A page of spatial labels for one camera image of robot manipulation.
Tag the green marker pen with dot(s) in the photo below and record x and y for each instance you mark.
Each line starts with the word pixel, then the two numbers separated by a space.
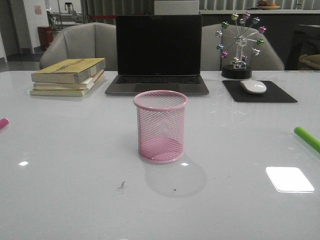
pixel 312 141

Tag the pink red marker pen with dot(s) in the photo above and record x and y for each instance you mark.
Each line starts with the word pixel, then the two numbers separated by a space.
pixel 4 122

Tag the pink mesh pen holder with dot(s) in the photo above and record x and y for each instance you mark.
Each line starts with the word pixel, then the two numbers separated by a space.
pixel 160 125

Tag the grey open laptop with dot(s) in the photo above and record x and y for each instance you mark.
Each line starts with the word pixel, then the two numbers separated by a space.
pixel 158 52

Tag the middle cream book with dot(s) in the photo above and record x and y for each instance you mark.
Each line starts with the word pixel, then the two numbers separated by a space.
pixel 85 85

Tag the cream book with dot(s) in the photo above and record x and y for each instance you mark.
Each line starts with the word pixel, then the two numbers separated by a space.
pixel 85 85
pixel 60 93

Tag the top yellow book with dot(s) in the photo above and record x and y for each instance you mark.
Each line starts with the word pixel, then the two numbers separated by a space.
pixel 69 71

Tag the white computer mouse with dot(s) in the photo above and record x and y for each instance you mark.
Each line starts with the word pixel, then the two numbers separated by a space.
pixel 253 86

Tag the left grey armchair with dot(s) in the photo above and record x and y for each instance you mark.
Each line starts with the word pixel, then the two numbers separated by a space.
pixel 89 40

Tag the grey armchair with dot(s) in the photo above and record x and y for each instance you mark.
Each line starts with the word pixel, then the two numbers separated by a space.
pixel 89 40
pixel 267 60

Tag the ferris wheel desk ornament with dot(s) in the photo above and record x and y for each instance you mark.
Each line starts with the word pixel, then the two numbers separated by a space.
pixel 238 67

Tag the right grey armchair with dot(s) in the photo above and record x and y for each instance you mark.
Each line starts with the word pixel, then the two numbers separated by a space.
pixel 267 60

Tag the black mouse pad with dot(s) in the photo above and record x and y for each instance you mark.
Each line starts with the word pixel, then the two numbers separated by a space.
pixel 273 93

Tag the bottom cream book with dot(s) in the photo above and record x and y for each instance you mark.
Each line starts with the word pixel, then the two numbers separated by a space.
pixel 60 93

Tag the red trash bin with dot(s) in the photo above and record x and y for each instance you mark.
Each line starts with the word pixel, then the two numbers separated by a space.
pixel 45 35

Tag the fruit bowl on counter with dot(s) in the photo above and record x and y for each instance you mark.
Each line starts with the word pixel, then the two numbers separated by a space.
pixel 265 5

